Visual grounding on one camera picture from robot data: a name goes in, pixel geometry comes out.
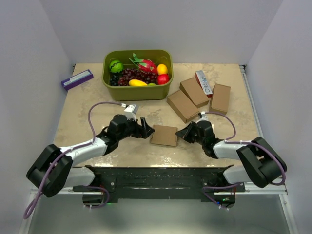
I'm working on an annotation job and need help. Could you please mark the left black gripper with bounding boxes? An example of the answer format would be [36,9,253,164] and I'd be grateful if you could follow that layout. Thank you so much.
[117,115,154,141]

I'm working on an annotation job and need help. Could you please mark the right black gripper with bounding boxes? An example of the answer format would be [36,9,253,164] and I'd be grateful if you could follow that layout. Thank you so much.
[176,121,205,146]

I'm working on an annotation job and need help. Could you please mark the brown paper box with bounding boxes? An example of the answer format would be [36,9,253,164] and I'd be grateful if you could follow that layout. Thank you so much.
[150,125,178,147]

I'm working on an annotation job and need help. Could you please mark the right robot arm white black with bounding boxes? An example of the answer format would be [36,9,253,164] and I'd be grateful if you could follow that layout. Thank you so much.
[176,120,287,192]

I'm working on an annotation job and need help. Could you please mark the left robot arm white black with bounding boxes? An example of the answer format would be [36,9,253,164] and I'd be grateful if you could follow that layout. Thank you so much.
[26,115,155,197]

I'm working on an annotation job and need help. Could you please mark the front folded brown box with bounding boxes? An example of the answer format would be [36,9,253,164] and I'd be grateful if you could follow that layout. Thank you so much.
[167,90,199,123]

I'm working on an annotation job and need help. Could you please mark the folded brown box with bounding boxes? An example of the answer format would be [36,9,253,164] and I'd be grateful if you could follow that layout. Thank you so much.
[179,78,210,108]
[209,83,231,115]
[167,90,199,123]

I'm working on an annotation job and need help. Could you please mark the middle folded brown box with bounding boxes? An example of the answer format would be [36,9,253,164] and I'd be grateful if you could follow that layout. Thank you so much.
[179,78,210,108]

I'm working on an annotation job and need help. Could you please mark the right folded brown box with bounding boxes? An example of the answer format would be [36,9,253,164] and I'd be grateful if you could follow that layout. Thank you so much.
[209,83,231,115]

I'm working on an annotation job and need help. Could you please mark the red white toothpaste box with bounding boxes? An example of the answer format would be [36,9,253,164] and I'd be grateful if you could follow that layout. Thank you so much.
[195,70,213,98]

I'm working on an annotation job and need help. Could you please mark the purple flat box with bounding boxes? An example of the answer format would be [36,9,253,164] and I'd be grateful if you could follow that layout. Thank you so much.
[61,69,94,91]

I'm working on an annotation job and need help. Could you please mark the yellow toy mango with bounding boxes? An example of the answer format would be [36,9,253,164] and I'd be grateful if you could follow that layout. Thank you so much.
[129,79,148,86]

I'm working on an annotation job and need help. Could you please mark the red toy apple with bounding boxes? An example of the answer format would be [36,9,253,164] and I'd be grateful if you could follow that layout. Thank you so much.
[156,74,170,85]

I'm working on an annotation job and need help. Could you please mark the red toy grapes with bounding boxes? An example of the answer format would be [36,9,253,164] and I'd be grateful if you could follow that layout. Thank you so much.
[117,68,157,86]

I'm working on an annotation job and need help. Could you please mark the dark blue toy grapes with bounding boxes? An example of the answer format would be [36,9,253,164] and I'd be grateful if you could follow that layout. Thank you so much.
[109,73,120,86]

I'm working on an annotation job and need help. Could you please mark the yellow orange toy lemon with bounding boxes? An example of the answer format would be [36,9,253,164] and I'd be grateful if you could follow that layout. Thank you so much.
[157,64,168,75]

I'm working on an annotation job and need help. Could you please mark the pink toy dragon fruit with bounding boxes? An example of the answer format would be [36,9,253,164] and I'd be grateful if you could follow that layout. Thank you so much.
[129,53,158,75]

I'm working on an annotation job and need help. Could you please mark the green toy watermelon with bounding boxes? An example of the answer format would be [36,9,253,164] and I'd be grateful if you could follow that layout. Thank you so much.
[109,60,123,73]

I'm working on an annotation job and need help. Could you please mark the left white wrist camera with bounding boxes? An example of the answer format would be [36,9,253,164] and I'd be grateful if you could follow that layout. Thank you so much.
[124,104,139,121]

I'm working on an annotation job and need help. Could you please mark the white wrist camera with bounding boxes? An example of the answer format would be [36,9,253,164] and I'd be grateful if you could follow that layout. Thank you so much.
[124,104,139,121]
[196,111,209,123]

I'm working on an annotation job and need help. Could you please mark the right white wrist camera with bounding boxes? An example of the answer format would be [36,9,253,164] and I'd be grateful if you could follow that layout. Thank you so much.
[196,111,209,123]

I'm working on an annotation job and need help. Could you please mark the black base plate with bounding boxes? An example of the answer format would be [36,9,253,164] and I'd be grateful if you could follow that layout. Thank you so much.
[73,166,245,206]

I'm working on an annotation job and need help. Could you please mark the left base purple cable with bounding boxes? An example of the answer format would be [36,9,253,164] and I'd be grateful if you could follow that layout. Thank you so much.
[80,185,111,210]

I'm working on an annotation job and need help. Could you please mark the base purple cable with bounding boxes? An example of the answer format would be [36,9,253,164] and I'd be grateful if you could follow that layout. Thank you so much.
[80,185,111,210]
[202,182,244,211]

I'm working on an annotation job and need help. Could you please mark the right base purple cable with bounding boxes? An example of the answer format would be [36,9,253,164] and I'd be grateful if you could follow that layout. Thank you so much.
[202,182,244,211]

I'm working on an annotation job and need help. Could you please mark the aluminium frame rail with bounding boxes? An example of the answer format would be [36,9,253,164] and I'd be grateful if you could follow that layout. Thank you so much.
[243,180,298,234]

